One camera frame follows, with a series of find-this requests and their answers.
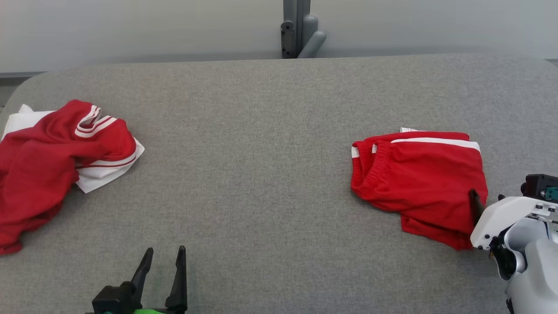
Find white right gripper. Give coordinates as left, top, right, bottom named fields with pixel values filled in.
left=469, top=189, right=558, bottom=251

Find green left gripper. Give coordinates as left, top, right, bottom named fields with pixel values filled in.
left=129, top=246, right=188, bottom=314

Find red shorts with white stripe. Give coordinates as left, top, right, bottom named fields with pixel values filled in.
left=350, top=127, right=489, bottom=251

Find red and white shirt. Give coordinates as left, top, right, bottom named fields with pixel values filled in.
left=0, top=99, right=145, bottom=256

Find grey fabric sofa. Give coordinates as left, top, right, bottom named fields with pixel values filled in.
left=0, top=53, right=558, bottom=314

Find grey metal stand post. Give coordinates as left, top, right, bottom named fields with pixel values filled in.
left=280, top=0, right=327, bottom=59

